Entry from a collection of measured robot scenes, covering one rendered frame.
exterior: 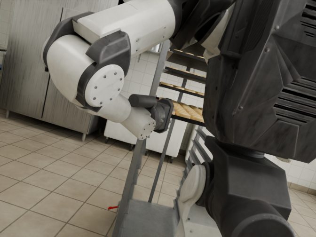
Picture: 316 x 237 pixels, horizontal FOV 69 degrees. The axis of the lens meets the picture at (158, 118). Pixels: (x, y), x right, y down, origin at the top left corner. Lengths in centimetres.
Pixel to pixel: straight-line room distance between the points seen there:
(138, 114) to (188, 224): 32
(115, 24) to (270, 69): 25
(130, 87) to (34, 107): 153
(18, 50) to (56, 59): 345
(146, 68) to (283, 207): 367
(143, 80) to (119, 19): 364
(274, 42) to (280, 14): 4
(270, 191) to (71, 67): 42
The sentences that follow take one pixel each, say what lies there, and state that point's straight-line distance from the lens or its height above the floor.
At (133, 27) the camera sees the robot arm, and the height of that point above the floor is 123.
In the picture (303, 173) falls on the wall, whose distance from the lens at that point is 464.
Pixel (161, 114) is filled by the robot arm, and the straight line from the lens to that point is 69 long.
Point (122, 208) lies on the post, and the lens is 138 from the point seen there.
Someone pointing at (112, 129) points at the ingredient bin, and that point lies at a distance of 352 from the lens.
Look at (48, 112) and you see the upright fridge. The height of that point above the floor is 30.
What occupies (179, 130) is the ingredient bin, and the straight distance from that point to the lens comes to 336.
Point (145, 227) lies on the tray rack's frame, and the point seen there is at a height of 15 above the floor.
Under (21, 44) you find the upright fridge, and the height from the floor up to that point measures 112.
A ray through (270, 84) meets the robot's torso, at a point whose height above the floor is 120.
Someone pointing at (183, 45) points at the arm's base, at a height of 125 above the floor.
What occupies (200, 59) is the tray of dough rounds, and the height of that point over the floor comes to 132.
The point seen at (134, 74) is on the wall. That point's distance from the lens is 406.
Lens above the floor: 116
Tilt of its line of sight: 9 degrees down
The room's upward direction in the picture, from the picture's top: 16 degrees clockwise
